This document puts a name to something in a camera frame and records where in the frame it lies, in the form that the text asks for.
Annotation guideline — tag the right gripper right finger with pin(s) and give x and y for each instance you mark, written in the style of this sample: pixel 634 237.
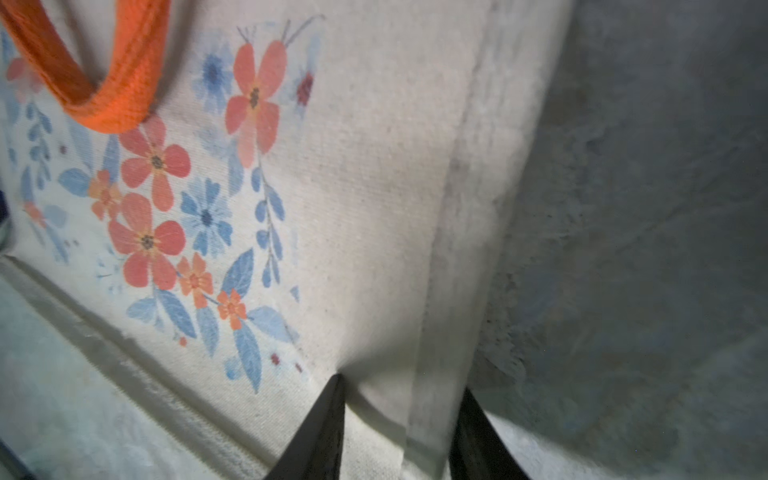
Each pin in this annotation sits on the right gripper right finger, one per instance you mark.
pixel 477 452

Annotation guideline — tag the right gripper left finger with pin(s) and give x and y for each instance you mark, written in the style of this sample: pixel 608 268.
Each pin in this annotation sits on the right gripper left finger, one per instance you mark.
pixel 315 451

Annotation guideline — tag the beige floral canvas tote bag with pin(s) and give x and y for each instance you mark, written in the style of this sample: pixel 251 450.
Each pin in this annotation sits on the beige floral canvas tote bag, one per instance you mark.
pixel 252 196

